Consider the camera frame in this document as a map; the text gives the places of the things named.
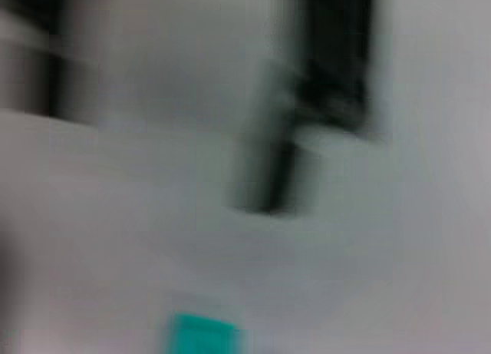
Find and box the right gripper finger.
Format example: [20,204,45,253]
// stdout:
[229,131,298,217]

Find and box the teal square toy plate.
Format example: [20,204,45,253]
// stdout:
[168,313,246,354]

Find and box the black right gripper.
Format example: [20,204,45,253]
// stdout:
[295,0,375,136]

